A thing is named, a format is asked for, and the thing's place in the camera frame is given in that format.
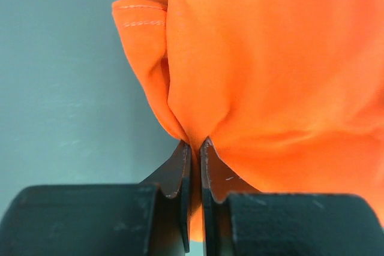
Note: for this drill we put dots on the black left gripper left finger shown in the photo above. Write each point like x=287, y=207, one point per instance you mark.
x=148, y=218

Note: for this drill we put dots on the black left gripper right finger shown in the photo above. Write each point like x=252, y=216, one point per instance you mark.
x=241, y=220

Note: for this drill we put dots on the orange t shirt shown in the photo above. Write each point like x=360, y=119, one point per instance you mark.
x=289, y=91

